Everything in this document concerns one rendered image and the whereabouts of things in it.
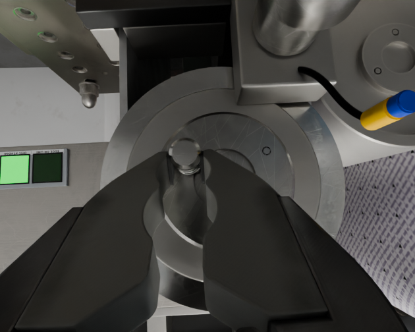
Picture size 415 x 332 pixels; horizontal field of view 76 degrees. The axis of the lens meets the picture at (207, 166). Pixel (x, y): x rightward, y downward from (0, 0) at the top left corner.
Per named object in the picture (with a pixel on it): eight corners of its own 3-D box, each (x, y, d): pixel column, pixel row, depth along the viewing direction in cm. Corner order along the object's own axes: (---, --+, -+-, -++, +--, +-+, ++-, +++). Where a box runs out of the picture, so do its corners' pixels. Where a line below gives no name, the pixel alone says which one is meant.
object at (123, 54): (124, -129, 19) (127, 116, 17) (169, 51, 43) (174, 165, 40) (117, -128, 19) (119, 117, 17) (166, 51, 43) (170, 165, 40)
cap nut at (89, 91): (94, 80, 49) (94, 104, 49) (102, 89, 53) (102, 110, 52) (74, 82, 49) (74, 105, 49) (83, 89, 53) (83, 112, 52)
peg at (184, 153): (172, 172, 11) (165, 141, 11) (179, 178, 14) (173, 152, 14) (204, 165, 11) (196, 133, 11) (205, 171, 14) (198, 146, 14)
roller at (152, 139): (311, 82, 16) (332, 278, 15) (248, 155, 42) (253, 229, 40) (123, 92, 16) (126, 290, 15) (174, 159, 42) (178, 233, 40)
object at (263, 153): (260, 278, 13) (128, 213, 14) (253, 269, 15) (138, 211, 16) (318, 146, 14) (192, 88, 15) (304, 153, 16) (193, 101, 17)
